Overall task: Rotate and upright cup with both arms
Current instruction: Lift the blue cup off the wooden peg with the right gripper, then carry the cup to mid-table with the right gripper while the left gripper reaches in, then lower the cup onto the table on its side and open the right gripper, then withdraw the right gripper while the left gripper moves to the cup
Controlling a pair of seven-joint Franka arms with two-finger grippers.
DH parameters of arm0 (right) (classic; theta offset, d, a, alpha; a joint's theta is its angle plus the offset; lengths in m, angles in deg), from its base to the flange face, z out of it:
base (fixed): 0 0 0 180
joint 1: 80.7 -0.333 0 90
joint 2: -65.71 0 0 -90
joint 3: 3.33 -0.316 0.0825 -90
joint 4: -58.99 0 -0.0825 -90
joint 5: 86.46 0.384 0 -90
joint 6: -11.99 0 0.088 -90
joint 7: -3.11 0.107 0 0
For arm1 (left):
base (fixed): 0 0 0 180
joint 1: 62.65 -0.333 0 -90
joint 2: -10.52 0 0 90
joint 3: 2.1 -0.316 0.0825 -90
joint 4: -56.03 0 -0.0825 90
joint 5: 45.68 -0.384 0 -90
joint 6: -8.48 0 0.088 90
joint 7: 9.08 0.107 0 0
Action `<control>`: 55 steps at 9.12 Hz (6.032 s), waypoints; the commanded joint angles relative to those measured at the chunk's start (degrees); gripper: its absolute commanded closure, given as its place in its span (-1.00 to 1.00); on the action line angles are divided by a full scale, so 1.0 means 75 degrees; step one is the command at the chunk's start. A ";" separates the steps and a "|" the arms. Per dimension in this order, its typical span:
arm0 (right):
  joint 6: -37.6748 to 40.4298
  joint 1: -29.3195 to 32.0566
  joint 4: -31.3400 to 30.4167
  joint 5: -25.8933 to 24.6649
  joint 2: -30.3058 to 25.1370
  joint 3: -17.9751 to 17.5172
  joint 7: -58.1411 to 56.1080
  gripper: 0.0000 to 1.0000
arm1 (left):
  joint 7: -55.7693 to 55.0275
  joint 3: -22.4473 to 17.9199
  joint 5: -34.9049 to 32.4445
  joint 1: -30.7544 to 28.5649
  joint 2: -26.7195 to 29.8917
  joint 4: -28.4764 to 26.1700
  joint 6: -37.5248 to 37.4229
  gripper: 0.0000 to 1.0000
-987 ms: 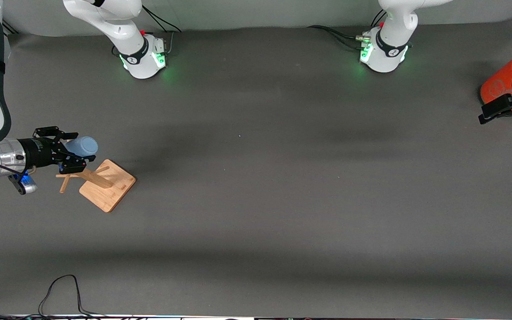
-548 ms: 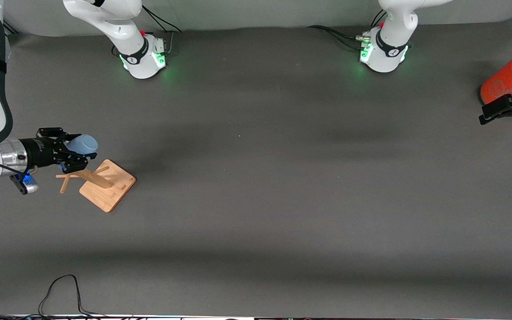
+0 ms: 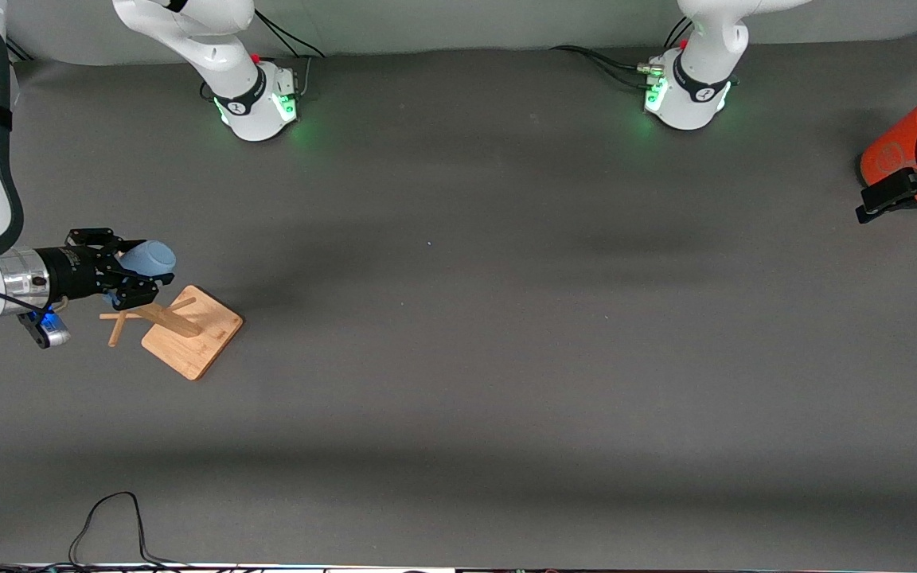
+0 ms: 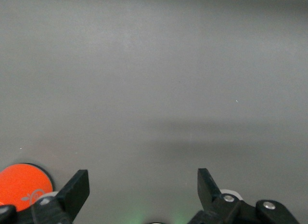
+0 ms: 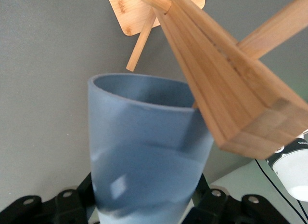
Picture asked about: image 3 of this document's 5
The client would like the wooden cup rack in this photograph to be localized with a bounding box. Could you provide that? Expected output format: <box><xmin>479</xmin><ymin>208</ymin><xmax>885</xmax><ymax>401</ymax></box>
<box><xmin>100</xmin><ymin>285</ymin><xmax>244</xmax><ymax>381</ymax></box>

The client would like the dark grey table mat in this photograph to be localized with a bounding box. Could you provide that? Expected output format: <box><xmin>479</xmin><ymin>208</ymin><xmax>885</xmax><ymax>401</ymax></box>
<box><xmin>0</xmin><ymin>28</ymin><xmax>917</xmax><ymax>571</ymax></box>

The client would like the light blue cup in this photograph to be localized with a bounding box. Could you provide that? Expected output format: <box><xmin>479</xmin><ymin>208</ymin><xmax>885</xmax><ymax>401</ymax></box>
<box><xmin>118</xmin><ymin>240</ymin><xmax>177</xmax><ymax>281</ymax></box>

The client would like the black left base cable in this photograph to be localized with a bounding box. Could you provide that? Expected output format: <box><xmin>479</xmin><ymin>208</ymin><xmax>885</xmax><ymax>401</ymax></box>
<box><xmin>549</xmin><ymin>16</ymin><xmax>694</xmax><ymax>88</ymax></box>

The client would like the thin black looped cable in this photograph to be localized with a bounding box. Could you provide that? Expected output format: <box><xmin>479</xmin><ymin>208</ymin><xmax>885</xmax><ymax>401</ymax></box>
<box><xmin>68</xmin><ymin>491</ymin><xmax>190</xmax><ymax>571</ymax></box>

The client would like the orange can with grey lid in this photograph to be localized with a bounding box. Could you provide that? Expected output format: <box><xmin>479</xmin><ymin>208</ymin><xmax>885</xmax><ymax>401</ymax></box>
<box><xmin>860</xmin><ymin>80</ymin><xmax>917</xmax><ymax>201</ymax></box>

